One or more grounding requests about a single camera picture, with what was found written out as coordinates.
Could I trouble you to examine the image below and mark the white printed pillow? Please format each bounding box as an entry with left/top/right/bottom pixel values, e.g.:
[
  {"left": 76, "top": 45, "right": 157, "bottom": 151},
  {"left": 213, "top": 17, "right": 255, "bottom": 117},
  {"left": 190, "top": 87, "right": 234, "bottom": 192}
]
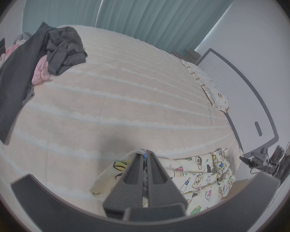
[{"left": 180, "top": 59, "right": 229, "bottom": 112}]

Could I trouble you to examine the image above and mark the grey bedside table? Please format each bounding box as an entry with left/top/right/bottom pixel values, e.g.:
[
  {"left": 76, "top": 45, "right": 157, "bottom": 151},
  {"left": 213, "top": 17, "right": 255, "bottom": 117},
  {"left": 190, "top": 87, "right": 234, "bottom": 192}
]
[{"left": 172, "top": 48, "right": 201, "bottom": 62}]

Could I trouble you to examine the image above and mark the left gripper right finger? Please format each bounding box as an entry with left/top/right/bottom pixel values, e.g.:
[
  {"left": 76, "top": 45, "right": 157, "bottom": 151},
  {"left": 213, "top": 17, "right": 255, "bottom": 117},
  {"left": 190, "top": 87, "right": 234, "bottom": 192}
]
[{"left": 146, "top": 150, "right": 189, "bottom": 215}]

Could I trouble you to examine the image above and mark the pile of clothes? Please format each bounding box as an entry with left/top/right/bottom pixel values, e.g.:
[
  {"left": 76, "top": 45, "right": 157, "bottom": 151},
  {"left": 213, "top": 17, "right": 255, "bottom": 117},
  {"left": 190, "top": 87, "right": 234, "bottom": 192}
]
[{"left": 0, "top": 22, "right": 88, "bottom": 145}]

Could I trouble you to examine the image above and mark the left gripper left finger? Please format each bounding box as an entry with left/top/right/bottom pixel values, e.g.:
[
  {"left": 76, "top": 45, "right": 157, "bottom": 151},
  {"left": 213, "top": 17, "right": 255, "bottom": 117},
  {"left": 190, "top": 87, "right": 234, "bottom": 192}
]
[{"left": 103, "top": 150, "right": 145, "bottom": 219}]

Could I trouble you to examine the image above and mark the blue-green curtain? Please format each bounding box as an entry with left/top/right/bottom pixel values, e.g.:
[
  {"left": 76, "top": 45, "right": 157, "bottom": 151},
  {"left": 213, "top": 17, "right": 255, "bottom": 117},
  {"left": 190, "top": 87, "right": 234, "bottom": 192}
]
[
  {"left": 22, "top": 0, "right": 109, "bottom": 28},
  {"left": 95, "top": 0, "right": 243, "bottom": 57}
]

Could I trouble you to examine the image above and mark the white printed pyjama top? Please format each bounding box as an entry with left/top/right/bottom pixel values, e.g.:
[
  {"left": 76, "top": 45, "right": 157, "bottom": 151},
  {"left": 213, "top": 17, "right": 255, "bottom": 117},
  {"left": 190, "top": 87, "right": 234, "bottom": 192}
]
[{"left": 89, "top": 148, "right": 236, "bottom": 217}]

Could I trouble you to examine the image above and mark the bed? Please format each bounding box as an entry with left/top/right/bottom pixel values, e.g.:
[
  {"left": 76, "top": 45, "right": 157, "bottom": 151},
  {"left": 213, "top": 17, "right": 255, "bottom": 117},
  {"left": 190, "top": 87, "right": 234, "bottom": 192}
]
[{"left": 0, "top": 24, "right": 279, "bottom": 217}]

